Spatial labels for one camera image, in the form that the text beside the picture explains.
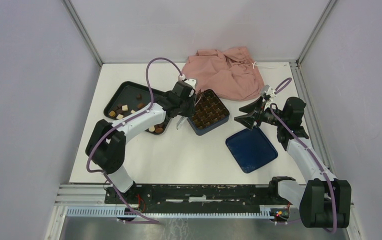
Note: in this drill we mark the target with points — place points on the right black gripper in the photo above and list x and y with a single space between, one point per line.
247 120

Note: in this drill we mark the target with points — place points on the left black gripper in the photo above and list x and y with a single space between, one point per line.
190 113

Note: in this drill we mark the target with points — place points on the silver metal tongs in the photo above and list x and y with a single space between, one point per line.
183 119

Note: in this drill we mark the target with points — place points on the blue chocolate box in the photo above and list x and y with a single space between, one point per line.
210 113

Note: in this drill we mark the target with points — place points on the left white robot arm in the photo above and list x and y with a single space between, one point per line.
107 144

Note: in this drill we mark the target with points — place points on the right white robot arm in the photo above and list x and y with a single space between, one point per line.
324 201

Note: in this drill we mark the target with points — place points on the black chocolate tray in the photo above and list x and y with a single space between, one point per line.
130 96

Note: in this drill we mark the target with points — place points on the blue box lid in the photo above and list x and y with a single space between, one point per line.
251 149

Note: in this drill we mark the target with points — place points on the pink cloth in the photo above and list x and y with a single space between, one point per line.
230 73

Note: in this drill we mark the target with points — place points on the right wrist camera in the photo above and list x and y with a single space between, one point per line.
267 92

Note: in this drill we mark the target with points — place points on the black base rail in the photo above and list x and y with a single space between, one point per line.
201 199

